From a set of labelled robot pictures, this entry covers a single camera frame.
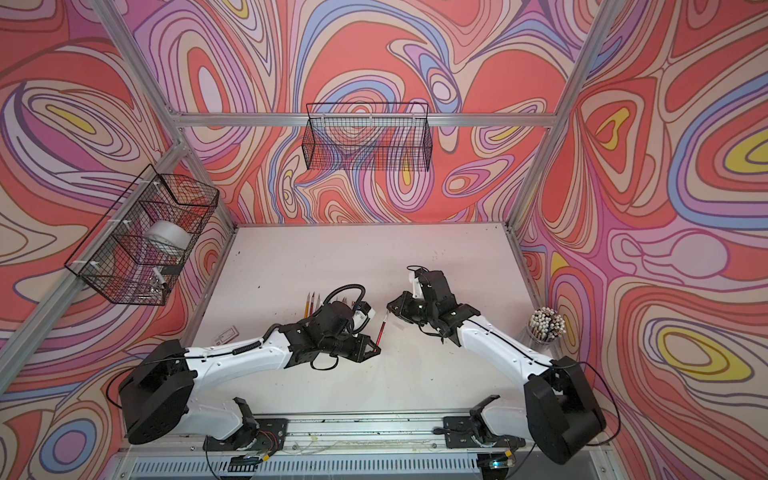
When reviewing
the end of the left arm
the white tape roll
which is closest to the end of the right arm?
the end of the left arm

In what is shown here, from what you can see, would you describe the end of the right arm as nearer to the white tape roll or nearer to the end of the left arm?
the end of the left arm

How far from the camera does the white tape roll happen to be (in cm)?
73
